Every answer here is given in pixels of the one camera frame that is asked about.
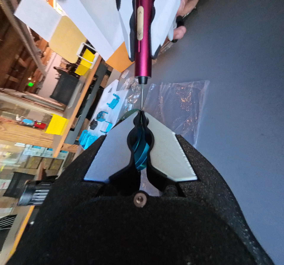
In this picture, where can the blue round servo base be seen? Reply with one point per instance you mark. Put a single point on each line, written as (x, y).
(139, 149)

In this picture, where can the red electric screwdriver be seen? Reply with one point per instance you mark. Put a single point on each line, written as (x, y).
(144, 36)

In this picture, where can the silver air duct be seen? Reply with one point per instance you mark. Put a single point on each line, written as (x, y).
(28, 43)

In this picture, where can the large yellow bin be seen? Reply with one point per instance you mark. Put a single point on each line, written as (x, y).
(56, 124)

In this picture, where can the wooden post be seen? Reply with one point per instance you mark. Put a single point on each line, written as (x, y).
(26, 136)

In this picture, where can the red fire extinguisher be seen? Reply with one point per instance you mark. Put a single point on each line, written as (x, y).
(38, 124)

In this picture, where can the pile of small screw bags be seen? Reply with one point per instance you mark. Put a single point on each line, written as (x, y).
(131, 87)

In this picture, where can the clear plastic bag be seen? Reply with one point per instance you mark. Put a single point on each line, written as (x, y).
(182, 109)

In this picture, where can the blue small U bracket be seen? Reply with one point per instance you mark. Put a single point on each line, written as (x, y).
(106, 127)

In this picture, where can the dark monitor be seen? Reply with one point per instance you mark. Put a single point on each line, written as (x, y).
(64, 89)

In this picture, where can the dark blue angled bracket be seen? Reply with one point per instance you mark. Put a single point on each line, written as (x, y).
(101, 116)

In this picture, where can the wooden edged table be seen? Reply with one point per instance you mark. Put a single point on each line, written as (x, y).
(88, 96)

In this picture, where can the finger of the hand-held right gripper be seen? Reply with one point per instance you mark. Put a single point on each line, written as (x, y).
(126, 14)
(166, 9)

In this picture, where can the white panel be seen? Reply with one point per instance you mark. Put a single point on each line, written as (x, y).
(35, 14)

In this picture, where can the blue multi-hole bracket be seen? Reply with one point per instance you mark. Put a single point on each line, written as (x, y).
(113, 101)

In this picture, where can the black servo motor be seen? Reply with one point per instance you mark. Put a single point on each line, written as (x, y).
(93, 124)

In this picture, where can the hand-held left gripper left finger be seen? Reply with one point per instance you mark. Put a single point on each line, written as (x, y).
(111, 156)

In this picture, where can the small yellow bin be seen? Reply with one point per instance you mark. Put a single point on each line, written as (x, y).
(85, 62)

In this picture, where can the yellow panel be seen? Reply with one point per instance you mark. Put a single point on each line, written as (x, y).
(66, 38)

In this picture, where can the black bit holder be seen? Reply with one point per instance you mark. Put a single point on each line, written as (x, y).
(35, 192)

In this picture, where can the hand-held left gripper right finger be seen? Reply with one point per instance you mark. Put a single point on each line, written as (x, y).
(170, 156)

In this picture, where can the green exit sign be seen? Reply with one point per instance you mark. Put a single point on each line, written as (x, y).
(30, 84)

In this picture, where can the orange and white cardboard box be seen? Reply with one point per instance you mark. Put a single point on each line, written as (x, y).
(88, 14)

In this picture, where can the white foam sheet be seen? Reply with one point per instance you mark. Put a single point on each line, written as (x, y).
(115, 87)

